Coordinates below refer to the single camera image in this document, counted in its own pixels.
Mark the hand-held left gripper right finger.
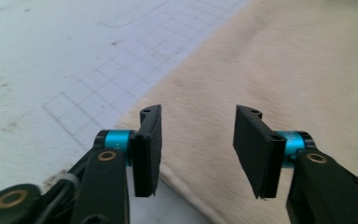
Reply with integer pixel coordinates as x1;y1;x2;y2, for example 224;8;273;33
232;105;358;224

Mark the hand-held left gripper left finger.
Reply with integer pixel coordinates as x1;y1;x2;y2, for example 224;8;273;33
70;104;163;224

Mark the cream towel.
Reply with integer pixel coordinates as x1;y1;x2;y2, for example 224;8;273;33
115;0;358;224

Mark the white grid mat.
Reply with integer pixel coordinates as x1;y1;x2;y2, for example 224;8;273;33
0;0;253;224

